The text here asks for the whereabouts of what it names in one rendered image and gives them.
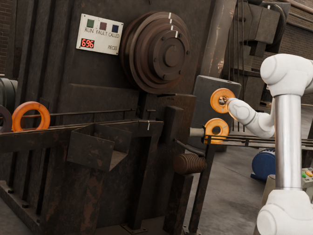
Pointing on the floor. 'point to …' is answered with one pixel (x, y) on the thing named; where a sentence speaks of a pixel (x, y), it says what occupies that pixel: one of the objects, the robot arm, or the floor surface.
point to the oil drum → (205, 95)
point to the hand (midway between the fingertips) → (223, 98)
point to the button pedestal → (308, 183)
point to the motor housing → (181, 190)
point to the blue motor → (263, 164)
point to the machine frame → (136, 97)
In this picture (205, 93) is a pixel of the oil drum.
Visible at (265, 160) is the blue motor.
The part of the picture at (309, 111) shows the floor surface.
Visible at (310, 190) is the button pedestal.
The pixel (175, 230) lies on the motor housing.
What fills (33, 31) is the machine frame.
